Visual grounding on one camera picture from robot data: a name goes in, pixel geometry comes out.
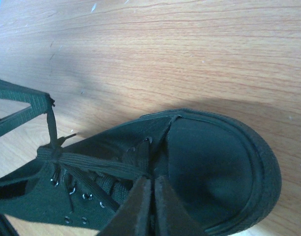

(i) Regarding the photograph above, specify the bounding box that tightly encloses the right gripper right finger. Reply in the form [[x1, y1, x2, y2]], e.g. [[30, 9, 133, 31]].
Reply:
[[154, 176, 207, 236]]

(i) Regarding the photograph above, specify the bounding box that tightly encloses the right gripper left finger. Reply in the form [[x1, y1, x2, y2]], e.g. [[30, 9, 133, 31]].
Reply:
[[98, 177, 151, 236]]

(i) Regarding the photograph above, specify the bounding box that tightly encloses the black canvas shoe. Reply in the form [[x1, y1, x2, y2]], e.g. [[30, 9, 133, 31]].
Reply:
[[0, 109, 282, 236]]

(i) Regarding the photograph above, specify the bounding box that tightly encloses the black shoelace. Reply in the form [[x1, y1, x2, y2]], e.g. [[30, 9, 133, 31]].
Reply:
[[37, 113, 152, 212]]

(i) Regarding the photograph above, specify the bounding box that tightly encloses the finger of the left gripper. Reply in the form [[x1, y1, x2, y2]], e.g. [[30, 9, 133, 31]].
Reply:
[[0, 105, 49, 137], [0, 79, 55, 106]]

